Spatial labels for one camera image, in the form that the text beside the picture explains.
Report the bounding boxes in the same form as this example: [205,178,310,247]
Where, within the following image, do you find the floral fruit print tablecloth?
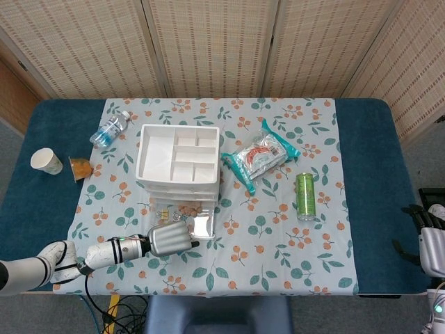
[51,97,359,296]

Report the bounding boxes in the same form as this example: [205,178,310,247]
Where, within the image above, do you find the clear plastic drawer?
[149,191,219,202]
[149,200,216,241]
[143,181,220,194]

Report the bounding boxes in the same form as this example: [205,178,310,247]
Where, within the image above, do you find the clear plastic water bottle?
[89,111,131,149]

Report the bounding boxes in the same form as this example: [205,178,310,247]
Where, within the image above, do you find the green drink can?
[295,172,317,222]

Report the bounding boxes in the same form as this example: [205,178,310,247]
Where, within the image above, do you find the white drawer organizer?
[135,124,223,206]

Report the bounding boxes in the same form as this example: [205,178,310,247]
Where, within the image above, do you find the woven bamboo folding screen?
[0,0,445,140]

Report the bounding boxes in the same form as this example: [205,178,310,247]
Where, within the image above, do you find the orange jelly cup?
[68,156,94,183]

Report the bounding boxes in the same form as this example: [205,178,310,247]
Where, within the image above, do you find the black floor cables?
[83,274,150,334]

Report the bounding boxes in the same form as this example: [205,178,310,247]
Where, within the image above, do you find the dark teal table cover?
[0,99,435,296]

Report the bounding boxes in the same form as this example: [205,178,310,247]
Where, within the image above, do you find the wooden bear keychain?
[170,205,204,222]

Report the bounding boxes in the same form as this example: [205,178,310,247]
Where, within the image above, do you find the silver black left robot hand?
[147,222,201,257]

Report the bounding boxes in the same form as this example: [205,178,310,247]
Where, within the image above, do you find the teal clear snack bag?
[221,118,302,195]

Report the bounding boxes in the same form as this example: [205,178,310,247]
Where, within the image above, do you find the blue robot base seat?
[144,295,293,334]

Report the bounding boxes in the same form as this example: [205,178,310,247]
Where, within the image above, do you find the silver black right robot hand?
[392,205,445,278]

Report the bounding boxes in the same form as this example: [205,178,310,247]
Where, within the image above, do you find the black box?
[418,187,445,209]

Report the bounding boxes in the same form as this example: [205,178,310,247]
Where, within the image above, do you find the white paper cup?
[30,148,64,175]

